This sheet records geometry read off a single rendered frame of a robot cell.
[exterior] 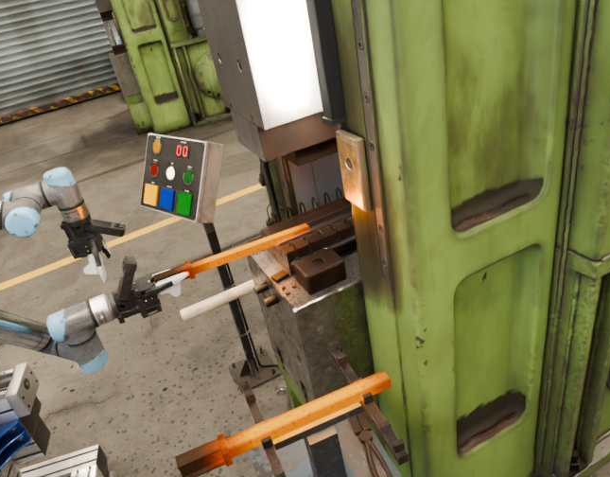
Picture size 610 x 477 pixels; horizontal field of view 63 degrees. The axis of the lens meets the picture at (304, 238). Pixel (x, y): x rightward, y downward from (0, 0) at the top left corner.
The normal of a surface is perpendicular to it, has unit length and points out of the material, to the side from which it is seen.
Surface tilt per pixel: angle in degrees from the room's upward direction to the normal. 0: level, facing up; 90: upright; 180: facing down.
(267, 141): 90
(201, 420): 0
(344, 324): 90
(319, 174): 90
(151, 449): 0
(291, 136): 90
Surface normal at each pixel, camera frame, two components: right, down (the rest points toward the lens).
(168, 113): 0.37, 0.43
